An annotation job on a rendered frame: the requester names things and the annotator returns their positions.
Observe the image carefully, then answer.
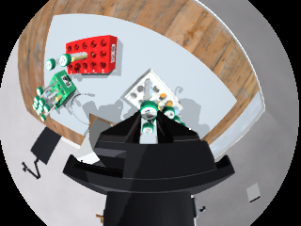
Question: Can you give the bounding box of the red test tube rack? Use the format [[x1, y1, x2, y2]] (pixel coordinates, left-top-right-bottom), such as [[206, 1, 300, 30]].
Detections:
[[66, 35, 118, 74]]

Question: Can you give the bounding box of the white tube rack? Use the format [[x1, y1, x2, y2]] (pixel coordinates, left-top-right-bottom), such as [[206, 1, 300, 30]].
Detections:
[[125, 68, 182, 110]]

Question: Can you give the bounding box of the green test tube rack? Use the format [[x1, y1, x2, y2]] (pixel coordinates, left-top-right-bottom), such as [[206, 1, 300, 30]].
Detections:
[[51, 70, 77, 110]]

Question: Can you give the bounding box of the conical tube with yellow liquid and green cap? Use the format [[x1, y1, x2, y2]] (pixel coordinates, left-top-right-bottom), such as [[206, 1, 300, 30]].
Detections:
[[59, 52, 87, 67]]

